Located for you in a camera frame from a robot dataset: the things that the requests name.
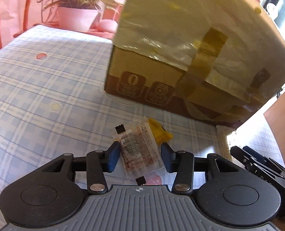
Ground pink peach-shaped ornament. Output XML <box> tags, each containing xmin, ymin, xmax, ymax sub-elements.
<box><xmin>98</xmin><ymin>19</ymin><xmax>119</xmax><ymax>33</ymax></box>

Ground red spindle-back chair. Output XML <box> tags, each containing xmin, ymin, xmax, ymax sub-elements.
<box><xmin>0</xmin><ymin>0</ymin><xmax>117</xmax><ymax>51</ymax></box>

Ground taped cardboard box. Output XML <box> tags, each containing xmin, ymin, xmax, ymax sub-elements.
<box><xmin>104</xmin><ymin>0</ymin><xmax>285</xmax><ymax>128</ymax></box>

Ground clear barcode snack packet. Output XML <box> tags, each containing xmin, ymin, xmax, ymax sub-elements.
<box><xmin>114</xmin><ymin>117</ymin><xmax>162</xmax><ymax>186</ymax></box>

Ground checked strawberry print tablecloth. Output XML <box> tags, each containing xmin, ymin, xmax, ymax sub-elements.
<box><xmin>0</xmin><ymin>24</ymin><xmax>285</xmax><ymax>231</ymax></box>

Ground yellow snack packet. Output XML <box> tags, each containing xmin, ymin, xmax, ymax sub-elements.
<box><xmin>148</xmin><ymin>117</ymin><xmax>175</xmax><ymax>145</ymax></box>

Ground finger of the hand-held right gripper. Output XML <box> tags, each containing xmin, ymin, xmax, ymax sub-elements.
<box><xmin>230</xmin><ymin>145</ymin><xmax>285</xmax><ymax>175</ymax></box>

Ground pink flower pot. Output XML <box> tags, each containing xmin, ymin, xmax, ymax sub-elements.
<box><xmin>57</xmin><ymin>6</ymin><xmax>101</xmax><ymax>33</ymax></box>

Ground brown wooden board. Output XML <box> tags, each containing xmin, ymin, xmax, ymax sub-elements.
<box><xmin>264</xmin><ymin>96</ymin><xmax>285</xmax><ymax>172</ymax></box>

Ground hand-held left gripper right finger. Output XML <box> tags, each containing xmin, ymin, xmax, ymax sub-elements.
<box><xmin>160</xmin><ymin>142</ymin><xmax>242</xmax><ymax>194</ymax></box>

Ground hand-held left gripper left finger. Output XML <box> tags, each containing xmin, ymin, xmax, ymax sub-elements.
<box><xmin>40</xmin><ymin>141</ymin><xmax>122</xmax><ymax>194</ymax></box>

